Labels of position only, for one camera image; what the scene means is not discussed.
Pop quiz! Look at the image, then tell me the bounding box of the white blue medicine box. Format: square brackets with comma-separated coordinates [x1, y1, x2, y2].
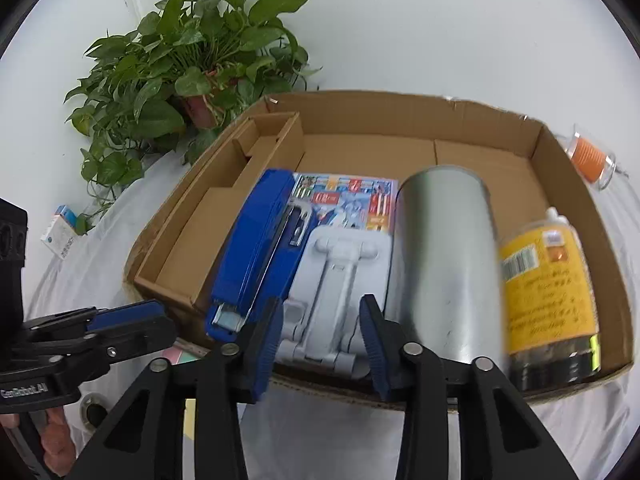
[40, 212, 78, 261]

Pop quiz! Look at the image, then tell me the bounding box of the yellow label jar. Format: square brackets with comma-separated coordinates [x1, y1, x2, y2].
[497, 207, 603, 393]

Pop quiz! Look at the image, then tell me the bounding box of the orange glass jar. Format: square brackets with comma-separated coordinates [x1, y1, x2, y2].
[565, 125, 618, 191]

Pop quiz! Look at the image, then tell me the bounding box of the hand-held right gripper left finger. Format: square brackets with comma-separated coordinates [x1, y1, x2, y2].
[75, 296, 286, 480]

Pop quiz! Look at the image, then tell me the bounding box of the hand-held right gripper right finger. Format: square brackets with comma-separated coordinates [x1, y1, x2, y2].
[359, 294, 581, 480]

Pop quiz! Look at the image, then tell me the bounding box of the blue stapler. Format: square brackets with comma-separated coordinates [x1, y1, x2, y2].
[205, 169, 313, 333]

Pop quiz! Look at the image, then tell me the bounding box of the grey folding phone stand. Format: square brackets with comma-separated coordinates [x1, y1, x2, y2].
[275, 225, 392, 376]

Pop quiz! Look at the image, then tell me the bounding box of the person's left hand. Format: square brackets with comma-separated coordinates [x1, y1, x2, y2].
[37, 404, 78, 479]

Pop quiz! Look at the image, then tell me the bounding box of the large cardboard box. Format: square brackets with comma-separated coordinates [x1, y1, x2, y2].
[122, 90, 635, 411]

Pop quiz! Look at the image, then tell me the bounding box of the colourful printed game box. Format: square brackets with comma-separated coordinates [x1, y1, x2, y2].
[287, 172, 400, 236]

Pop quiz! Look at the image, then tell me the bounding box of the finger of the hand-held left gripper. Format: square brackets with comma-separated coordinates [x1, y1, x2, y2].
[62, 312, 178, 378]
[22, 301, 168, 343]

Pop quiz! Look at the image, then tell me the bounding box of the silver metal can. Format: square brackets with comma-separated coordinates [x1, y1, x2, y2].
[382, 165, 511, 366]

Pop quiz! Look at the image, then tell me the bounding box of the potted green pothos plant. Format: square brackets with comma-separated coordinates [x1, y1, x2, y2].
[64, 0, 323, 236]

